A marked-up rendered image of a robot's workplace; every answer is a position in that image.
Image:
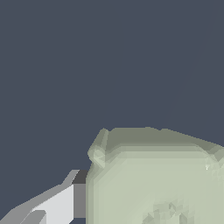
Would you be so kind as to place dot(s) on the pale green blocky object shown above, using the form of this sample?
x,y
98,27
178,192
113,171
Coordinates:
x,y
151,180

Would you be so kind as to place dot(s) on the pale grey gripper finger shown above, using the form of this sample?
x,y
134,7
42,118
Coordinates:
x,y
55,201

